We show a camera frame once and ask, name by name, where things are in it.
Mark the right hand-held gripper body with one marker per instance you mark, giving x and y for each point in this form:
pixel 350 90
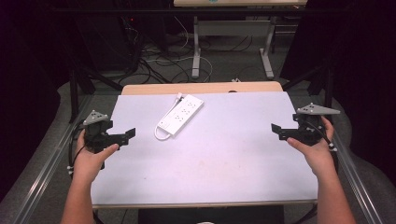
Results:
pixel 308 130

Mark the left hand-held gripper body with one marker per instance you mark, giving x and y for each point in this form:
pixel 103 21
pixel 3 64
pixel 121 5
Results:
pixel 96 132

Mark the white power strip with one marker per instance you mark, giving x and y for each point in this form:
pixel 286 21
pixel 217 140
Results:
pixel 182 115

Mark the person's right hand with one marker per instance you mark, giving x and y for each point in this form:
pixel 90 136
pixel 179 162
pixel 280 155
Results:
pixel 319 157

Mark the person's left hand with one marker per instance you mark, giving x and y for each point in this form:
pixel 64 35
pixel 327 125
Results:
pixel 88 163

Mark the black metal stand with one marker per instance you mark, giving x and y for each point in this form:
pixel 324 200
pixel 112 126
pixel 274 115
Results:
pixel 74 93
pixel 327 84

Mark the white table mat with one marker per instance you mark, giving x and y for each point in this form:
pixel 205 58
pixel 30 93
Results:
pixel 218 155

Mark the dark curtain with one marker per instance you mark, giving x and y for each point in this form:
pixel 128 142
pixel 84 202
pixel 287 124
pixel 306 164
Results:
pixel 367 77
pixel 28 77

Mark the wooden table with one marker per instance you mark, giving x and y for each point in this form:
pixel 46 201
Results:
pixel 202 87

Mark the white desk with grey legs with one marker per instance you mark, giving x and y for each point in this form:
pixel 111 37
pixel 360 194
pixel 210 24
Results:
pixel 233 28

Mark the black horizontal bar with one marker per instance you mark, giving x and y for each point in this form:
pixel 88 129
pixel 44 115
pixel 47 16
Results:
pixel 186 10

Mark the aluminium rail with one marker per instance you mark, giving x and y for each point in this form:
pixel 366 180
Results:
pixel 46 168
pixel 358 177

